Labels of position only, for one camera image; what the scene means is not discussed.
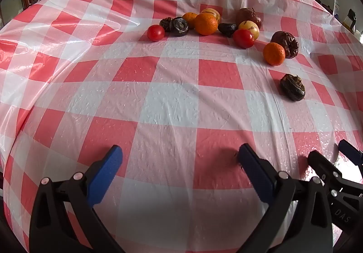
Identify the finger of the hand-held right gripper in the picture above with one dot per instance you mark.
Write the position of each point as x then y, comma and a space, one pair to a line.
350, 150
322, 162

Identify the small orange mandarin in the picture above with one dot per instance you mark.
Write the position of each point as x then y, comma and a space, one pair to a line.
189, 18

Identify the dark wrinkled dried fruit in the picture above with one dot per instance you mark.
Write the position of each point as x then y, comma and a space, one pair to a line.
293, 87

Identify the wrinkled red apple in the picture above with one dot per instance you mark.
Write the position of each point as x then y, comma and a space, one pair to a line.
287, 42
249, 16

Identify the large orange mandarin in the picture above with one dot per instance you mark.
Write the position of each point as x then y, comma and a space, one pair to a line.
206, 24

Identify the red tomato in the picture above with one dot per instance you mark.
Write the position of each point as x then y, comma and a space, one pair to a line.
155, 33
243, 38

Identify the dark round dried fruit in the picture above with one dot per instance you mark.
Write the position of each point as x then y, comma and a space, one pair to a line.
180, 26

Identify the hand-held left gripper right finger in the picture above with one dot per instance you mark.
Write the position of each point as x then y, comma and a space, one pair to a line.
255, 173

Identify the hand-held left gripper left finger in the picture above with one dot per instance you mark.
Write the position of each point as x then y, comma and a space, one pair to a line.
107, 173

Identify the red checked plastic tablecloth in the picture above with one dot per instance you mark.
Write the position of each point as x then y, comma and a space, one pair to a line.
175, 99

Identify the white carton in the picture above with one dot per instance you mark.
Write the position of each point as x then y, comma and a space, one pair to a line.
336, 7

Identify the small yellow striped pepino melon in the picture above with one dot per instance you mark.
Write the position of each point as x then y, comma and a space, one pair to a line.
212, 13

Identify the large yellow striped pepino melon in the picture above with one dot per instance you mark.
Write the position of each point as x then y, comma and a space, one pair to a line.
250, 26

